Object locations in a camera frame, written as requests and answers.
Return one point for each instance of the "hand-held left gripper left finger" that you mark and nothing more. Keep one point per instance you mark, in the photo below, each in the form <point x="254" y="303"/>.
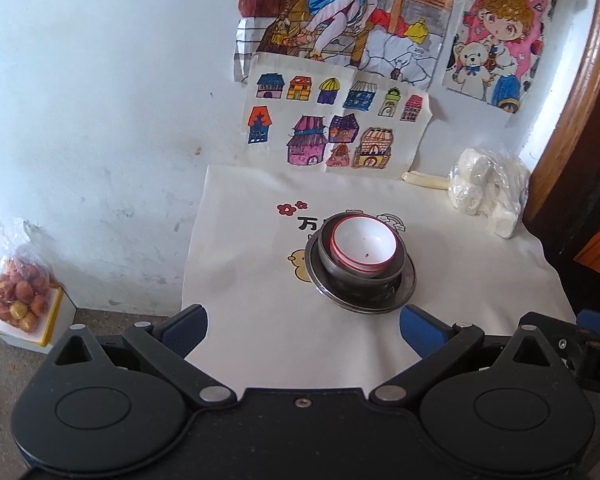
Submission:
<point x="189" y="332"/>

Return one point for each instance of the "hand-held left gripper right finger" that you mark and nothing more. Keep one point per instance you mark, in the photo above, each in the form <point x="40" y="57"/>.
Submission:
<point x="421" y="332"/>

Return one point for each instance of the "large steel plate with ears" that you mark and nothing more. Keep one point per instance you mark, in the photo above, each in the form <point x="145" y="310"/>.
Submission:
<point x="361" y="312"/>

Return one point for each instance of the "steel bowl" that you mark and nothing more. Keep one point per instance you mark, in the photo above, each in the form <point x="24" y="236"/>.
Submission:
<point x="360" y="280"/>

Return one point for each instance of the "white printed cloth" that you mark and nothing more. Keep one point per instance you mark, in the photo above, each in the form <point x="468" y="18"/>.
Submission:
<point x="260" y="320"/>

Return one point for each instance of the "white foam box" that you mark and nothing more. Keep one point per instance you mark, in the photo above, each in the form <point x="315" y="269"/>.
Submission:
<point x="55" y="320"/>

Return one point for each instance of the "plastic bag of white buns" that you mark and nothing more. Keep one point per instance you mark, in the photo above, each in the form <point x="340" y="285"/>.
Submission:
<point x="485" y="190"/>

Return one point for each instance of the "plastic bag of red fruit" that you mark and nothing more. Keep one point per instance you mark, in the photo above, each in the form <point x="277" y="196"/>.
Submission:
<point x="20" y="295"/>

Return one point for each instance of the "drawing of coloured houses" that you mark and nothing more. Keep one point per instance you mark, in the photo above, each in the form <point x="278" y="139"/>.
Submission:
<point x="330" y="120"/>

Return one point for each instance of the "drawing of child with teddy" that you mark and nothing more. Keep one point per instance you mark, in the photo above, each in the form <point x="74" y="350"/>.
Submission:
<point x="500" y="35"/>

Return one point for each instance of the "drawing of child with fan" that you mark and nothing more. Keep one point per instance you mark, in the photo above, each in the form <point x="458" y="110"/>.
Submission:
<point x="340" y="15"/>

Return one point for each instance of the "brown wooden frame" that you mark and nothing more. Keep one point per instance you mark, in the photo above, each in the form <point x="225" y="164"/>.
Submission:
<point x="575" y="110"/>

